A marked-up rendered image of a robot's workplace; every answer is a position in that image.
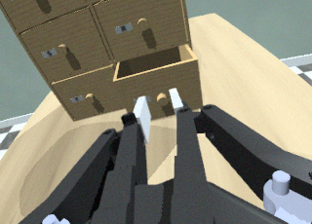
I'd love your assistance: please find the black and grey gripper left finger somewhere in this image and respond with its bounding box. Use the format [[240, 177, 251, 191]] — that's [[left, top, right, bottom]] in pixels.
[[18, 96, 151, 224]]

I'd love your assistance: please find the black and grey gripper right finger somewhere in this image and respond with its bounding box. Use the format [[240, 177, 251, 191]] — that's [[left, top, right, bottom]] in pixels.
[[170, 89, 312, 224]]

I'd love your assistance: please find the small wooden chest of drawers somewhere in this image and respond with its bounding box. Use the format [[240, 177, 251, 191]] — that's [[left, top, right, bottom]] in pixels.
[[0, 0, 193, 122]]

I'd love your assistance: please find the brown wooden drawer front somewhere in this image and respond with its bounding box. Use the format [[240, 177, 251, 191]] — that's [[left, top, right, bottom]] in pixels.
[[20, 5, 111, 81], [113, 44, 203, 121], [94, 0, 187, 60], [52, 64, 124, 119], [0, 0, 87, 30]]

